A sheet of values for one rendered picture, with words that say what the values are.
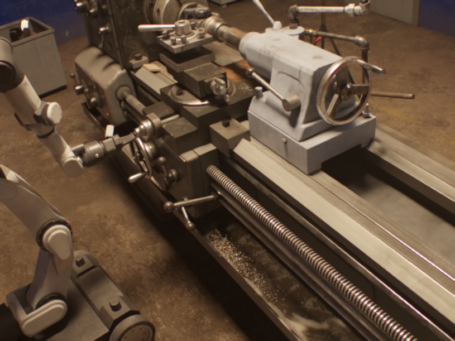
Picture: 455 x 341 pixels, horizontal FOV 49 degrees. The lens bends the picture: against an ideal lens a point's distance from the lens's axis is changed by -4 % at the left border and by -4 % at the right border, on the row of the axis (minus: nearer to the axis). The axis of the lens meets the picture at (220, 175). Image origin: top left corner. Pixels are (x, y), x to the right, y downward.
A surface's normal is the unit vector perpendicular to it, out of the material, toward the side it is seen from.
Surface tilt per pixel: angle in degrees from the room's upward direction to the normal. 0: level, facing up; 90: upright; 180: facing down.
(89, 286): 0
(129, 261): 0
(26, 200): 114
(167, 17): 90
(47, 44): 90
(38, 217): 90
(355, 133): 90
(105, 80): 32
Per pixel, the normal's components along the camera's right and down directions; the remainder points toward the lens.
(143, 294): -0.11, -0.80
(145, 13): 0.52, 0.45
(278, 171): -0.59, -0.43
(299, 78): -0.86, 0.26
